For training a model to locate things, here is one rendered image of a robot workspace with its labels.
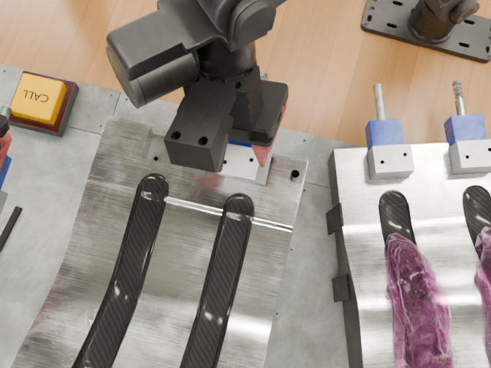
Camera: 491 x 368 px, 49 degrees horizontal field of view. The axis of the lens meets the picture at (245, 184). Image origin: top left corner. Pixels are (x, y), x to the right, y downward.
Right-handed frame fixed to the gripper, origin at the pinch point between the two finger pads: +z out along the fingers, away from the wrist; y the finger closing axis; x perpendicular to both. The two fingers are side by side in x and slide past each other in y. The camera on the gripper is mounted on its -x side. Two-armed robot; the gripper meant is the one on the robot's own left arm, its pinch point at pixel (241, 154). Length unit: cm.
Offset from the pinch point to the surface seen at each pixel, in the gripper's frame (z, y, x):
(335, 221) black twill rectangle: 12.1, 11.2, 1.1
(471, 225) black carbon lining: 13.0, 27.8, 5.2
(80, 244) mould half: 6.4, -17.0, -13.0
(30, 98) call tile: 2.4, -32.6, 4.5
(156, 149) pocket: 4.7, -12.7, 1.7
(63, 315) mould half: 7.6, -15.2, -21.3
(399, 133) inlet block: 6.5, 16.8, 12.8
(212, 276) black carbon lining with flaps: 9.6, -1.0, -11.5
